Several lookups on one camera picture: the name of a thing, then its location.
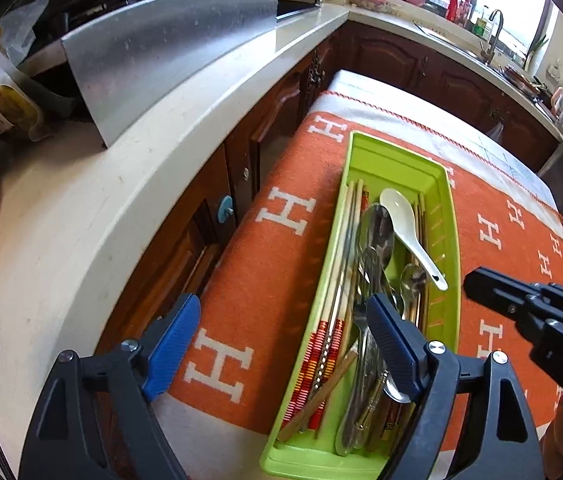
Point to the stainless steel splash guard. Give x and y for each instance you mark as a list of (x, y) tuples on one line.
[(161, 50)]

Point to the small metal spoon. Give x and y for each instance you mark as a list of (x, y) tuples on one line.
[(370, 265), (413, 277)]

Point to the white ceramic spoon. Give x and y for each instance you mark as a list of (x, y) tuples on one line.
[(399, 207)]

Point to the orange patterned blanket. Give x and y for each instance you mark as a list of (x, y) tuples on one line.
[(261, 260)]

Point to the blue cabinet knob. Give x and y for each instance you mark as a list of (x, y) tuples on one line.
[(225, 210)]

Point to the green onion plant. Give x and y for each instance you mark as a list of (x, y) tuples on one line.
[(536, 47)]

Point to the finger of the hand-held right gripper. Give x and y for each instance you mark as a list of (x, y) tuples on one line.
[(496, 300), (511, 284)]

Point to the pink lidded food container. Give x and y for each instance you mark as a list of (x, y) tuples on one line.
[(374, 2)]

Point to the clear plastic food bag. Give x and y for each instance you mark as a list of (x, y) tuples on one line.
[(11, 105)]

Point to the brown wooden kitchen cabinets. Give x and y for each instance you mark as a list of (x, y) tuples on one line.
[(386, 55)]

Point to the large metal spoon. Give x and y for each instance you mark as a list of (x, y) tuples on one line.
[(376, 230)]

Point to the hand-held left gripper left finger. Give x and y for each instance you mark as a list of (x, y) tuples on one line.
[(171, 350)]

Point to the green plastic utensil tray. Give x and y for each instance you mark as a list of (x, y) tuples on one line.
[(386, 170)]

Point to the green dish soap bottle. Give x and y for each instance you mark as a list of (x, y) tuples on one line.
[(481, 22)]

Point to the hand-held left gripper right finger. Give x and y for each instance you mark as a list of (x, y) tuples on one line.
[(396, 350)]

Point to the stacked pans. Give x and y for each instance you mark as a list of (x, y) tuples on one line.
[(521, 77)]

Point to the steel kitchen faucet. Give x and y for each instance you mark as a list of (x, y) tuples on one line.
[(492, 40)]

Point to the hanging clear plastic bag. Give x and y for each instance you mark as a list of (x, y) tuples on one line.
[(495, 130)]

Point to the dark brown wooden chopstick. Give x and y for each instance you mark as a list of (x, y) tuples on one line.
[(418, 220)]

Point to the steel kitchen sink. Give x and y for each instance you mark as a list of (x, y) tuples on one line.
[(449, 37)]

